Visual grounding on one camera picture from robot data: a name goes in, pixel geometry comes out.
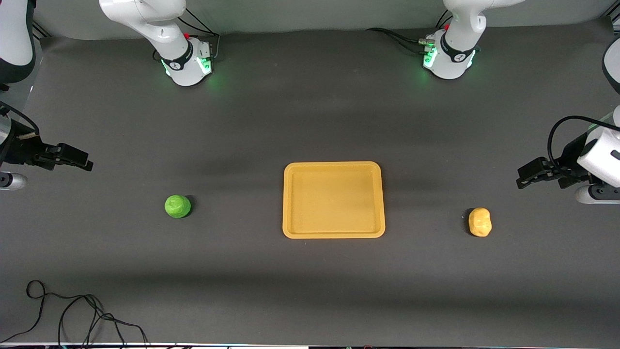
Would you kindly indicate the yellow potato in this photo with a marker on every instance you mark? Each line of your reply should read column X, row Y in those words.
column 480, row 222

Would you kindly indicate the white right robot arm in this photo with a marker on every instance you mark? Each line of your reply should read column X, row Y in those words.
column 160, row 29

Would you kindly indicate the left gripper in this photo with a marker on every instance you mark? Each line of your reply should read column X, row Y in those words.
column 572, row 155

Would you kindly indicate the yellow plastic tray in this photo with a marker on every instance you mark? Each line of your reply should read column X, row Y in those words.
column 333, row 199

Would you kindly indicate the green apple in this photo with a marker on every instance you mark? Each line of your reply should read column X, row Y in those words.
column 177, row 206

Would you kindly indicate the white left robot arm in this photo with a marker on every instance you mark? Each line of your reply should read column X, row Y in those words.
column 457, row 46

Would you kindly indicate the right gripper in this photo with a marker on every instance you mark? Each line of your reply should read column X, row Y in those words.
column 20, row 149

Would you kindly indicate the aluminium frame bar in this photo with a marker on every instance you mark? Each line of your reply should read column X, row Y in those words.
column 41, row 30
column 614, row 19

